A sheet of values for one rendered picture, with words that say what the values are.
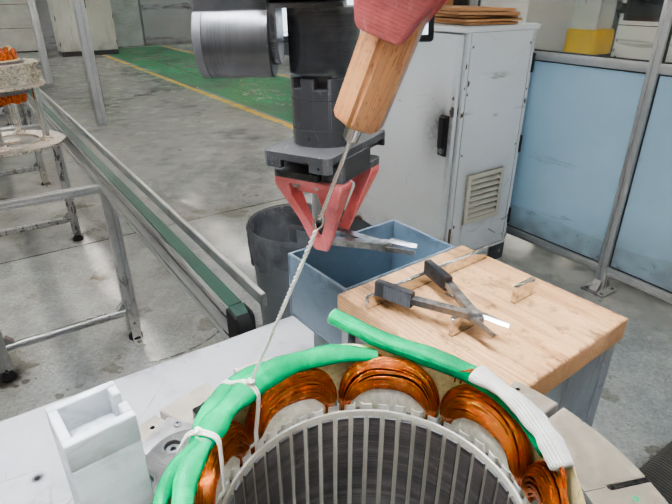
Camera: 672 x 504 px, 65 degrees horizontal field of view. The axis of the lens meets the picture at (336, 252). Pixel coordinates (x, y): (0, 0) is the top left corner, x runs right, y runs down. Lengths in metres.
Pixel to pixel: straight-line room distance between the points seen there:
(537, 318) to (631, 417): 1.68
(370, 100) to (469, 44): 2.27
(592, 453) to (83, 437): 0.27
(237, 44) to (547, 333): 0.36
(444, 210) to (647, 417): 1.18
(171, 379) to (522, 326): 0.58
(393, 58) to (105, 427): 0.18
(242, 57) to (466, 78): 2.06
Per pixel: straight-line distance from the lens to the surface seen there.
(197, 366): 0.92
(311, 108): 0.43
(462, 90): 2.46
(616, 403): 2.23
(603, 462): 0.36
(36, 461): 0.85
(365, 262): 0.70
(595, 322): 0.55
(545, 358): 0.48
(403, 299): 0.49
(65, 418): 0.26
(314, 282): 0.58
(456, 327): 0.48
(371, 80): 0.16
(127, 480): 0.26
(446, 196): 2.57
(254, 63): 0.44
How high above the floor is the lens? 1.34
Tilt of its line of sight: 26 degrees down
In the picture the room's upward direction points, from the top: straight up
